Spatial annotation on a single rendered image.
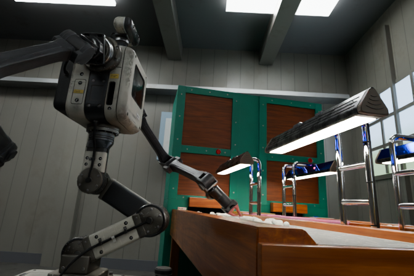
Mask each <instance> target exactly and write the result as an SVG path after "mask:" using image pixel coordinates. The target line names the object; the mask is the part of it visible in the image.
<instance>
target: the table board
mask: <svg viewBox="0 0 414 276"><path fill-rule="evenodd" d="M258 276H414V249H407V248H377V247H361V246H331V245H302V244H286V243H258Z"/></svg>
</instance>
